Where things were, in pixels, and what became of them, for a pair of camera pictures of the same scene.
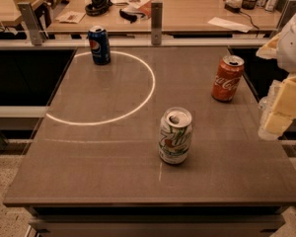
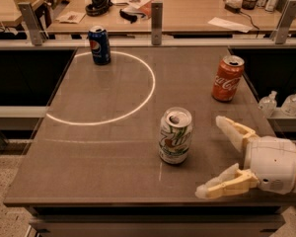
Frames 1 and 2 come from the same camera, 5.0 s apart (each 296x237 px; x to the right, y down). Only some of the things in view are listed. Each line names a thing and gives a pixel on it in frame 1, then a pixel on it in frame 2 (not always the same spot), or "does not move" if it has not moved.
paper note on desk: [70, 17] does not move
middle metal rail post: [156, 23] does not move
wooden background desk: [186, 13] does not move
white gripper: [293, 46] -> [272, 163]
